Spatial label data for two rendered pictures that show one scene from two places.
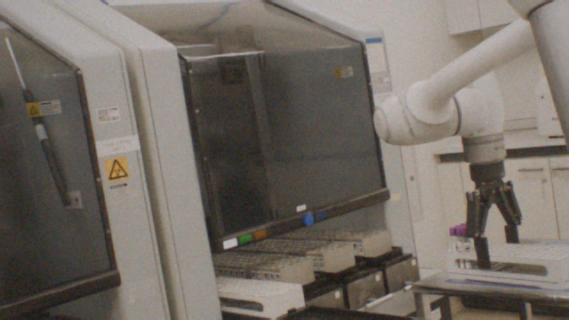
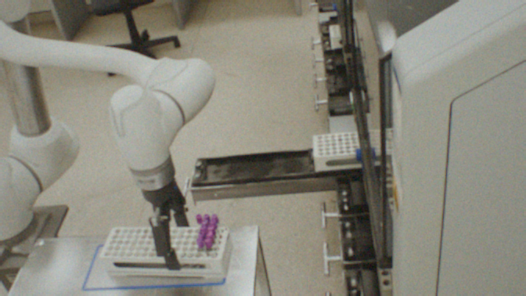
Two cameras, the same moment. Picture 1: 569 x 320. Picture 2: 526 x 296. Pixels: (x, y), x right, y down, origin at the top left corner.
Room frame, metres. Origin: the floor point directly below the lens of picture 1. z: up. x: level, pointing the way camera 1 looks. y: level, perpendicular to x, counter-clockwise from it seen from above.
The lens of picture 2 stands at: (2.51, -0.82, 1.78)
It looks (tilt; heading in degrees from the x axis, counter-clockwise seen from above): 36 degrees down; 141
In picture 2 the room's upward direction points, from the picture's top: 10 degrees counter-clockwise
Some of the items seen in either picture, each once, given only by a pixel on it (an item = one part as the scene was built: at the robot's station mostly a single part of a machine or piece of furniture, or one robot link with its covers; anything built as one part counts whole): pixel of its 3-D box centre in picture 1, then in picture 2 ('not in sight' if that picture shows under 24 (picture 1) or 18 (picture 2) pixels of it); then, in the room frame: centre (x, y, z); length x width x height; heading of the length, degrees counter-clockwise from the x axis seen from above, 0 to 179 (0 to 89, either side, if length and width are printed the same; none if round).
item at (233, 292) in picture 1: (245, 299); (368, 150); (1.76, 0.15, 0.83); 0.30 x 0.10 x 0.06; 43
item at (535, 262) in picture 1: (513, 263); (167, 251); (1.62, -0.45, 0.85); 0.30 x 0.10 x 0.06; 38
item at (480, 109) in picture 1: (471, 100); (142, 121); (1.64, -0.41, 1.21); 0.13 x 0.11 x 0.16; 107
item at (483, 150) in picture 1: (484, 149); (152, 168); (1.65, -0.42, 1.10); 0.09 x 0.09 x 0.06
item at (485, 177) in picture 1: (488, 182); (161, 195); (1.65, -0.42, 1.03); 0.08 x 0.07 x 0.09; 127
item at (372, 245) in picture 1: (374, 244); (384, 277); (2.06, -0.20, 0.85); 0.12 x 0.02 x 0.06; 132
